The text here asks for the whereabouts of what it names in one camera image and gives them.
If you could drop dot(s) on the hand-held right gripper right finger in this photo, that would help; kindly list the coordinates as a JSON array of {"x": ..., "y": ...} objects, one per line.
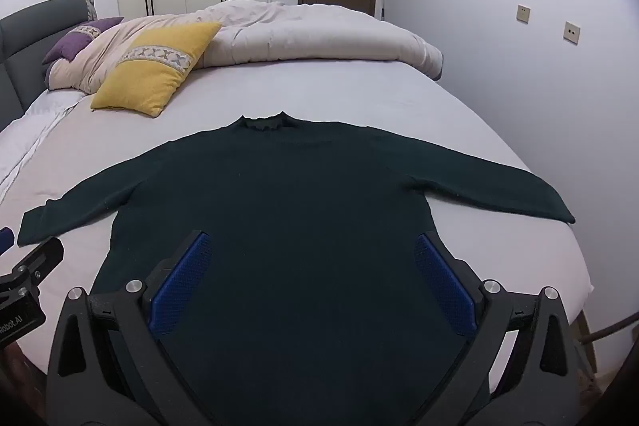
[{"x": 444, "y": 289}]

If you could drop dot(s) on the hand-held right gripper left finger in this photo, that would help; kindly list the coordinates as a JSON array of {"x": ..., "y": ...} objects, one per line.
[{"x": 182, "y": 289}]

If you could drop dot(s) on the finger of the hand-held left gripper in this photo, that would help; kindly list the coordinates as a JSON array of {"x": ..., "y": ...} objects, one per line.
[
  {"x": 5, "y": 240},
  {"x": 42, "y": 256}
]

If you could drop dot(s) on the white pillow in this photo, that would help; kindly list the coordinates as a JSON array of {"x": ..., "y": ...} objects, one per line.
[{"x": 30, "y": 126}]

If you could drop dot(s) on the grey padded headboard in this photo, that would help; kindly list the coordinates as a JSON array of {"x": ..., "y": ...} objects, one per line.
[{"x": 30, "y": 36}]

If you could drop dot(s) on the bed with white sheet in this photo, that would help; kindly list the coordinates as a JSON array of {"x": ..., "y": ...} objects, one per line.
[{"x": 324, "y": 91}]

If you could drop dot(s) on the beige duvet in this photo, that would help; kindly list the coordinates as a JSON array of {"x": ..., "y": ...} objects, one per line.
[{"x": 299, "y": 31}]

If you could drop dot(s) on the purple pillow with patterned band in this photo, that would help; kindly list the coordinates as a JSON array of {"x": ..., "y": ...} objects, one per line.
[{"x": 70, "y": 45}]

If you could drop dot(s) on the yellow pillow with patterned band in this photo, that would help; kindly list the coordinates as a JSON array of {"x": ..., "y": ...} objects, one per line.
[{"x": 140, "y": 90}]

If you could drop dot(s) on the beige wall socket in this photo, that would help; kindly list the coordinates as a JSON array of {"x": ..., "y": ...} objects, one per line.
[
  {"x": 572, "y": 32},
  {"x": 523, "y": 14}
]

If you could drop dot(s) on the dark green sweater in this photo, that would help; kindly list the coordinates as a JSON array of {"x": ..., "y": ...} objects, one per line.
[{"x": 299, "y": 216}]

